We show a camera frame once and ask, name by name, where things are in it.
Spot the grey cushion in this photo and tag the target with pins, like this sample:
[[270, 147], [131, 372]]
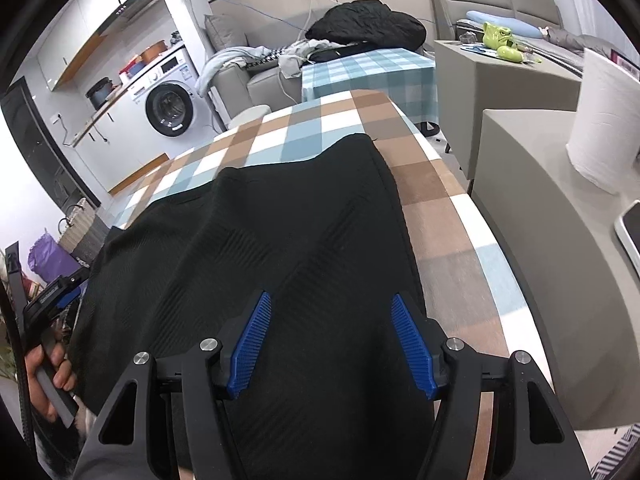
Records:
[[225, 30]]

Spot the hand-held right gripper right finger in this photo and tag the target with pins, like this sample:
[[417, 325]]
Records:
[[412, 345]]

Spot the brown blue checked tablecloth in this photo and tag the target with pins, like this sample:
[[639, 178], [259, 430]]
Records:
[[450, 240]]

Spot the pale clothes heap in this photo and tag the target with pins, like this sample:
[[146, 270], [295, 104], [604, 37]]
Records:
[[225, 62]]

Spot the grey sofa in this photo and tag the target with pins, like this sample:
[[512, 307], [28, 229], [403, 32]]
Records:
[[262, 85]]

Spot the dark door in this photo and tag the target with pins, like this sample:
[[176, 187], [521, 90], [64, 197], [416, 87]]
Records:
[[40, 150]]

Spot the black t-shirt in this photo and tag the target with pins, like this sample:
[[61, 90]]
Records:
[[260, 240]]

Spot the striped rug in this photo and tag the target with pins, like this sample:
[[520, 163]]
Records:
[[620, 455]]

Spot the white framed tablet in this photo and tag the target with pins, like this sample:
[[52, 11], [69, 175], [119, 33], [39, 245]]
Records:
[[631, 232]]

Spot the white paper towel roll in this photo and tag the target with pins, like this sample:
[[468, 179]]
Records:
[[607, 120]]

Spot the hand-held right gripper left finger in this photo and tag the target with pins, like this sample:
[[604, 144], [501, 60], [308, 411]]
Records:
[[250, 345]]

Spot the green toy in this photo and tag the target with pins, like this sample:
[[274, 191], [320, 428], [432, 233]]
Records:
[[502, 40]]

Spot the light blue pillow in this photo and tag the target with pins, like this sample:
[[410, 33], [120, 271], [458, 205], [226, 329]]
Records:
[[500, 22]]

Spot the black range hood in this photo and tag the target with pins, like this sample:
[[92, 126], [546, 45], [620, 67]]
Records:
[[132, 7]]

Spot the white washing machine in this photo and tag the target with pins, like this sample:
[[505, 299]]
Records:
[[170, 100]]

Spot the purple bag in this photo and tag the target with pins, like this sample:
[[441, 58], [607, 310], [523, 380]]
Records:
[[50, 260]]

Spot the red box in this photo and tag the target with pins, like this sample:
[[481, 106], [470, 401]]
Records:
[[131, 69]]

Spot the woven laundry basket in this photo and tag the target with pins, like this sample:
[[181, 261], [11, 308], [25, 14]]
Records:
[[82, 232]]

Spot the black pot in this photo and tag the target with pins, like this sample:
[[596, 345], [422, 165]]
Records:
[[99, 95]]

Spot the white wall cabinets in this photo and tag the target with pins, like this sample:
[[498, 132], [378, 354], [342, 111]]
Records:
[[80, 35]]

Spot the grey side table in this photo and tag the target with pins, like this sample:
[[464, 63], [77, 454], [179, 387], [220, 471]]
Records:
[[550, 270], [505, 105]]

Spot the teal checked cloth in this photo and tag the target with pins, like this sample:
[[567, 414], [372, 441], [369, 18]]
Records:
[[367, 77]]

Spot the white round stool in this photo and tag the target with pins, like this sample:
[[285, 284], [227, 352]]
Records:
[[250, 116]]

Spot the person's left hand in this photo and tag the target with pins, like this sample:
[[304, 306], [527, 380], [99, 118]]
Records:
[[37, 385]]

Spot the white counter cabinet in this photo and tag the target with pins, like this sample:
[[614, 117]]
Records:
[[115, 145]]

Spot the black quilted jacket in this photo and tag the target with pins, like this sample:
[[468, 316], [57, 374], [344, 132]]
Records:
[[367, 25]]

